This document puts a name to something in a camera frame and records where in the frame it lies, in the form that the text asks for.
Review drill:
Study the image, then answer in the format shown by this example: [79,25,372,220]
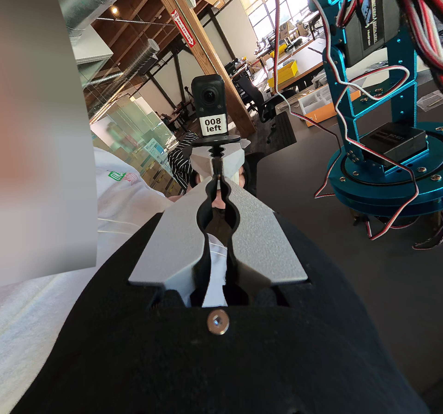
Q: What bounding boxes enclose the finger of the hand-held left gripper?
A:
[219,139,251,184]
[189,147,217,179]

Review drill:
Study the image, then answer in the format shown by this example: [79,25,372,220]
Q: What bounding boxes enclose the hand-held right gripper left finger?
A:
[127,174,223,307]

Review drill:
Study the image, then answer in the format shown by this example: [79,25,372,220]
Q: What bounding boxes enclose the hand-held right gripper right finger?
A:
[221,180,309,306]

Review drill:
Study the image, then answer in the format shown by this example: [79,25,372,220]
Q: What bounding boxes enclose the blue toy robot arm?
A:
[273,0,443,251]

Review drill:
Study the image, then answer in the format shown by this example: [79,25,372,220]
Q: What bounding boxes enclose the black white striped cloth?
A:
[168,131,200,194]

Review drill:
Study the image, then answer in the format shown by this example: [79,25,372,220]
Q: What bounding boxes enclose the stack of cardboard boxes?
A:
[138,136,185,197]

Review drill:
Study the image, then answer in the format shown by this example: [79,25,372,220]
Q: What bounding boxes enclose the black office chair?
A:
[238,75,278,123]

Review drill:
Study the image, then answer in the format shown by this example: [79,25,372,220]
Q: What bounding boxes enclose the wooden column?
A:
[145,0,257,137]

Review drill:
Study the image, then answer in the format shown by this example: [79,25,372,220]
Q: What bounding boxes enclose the black floor mat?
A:
[266,111,298,145]

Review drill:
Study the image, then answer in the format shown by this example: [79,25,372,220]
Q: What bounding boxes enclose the red white sign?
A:
[170,8,196,48]

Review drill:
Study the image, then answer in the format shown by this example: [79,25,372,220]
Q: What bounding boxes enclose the yellow storage bins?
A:
[267,58,299,86]

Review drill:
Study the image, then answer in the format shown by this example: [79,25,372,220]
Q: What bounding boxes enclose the glass partition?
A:
[82,68,175,146]

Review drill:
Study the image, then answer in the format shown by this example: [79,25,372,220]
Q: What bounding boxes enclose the orange white kit box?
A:
[297,84,361,128]

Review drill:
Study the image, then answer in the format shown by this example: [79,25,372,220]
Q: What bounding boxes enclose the far paned window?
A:
[238,0,314,42]

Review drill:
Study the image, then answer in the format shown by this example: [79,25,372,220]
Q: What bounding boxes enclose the scattered small clear plastic bags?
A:
[416,90,443,111]

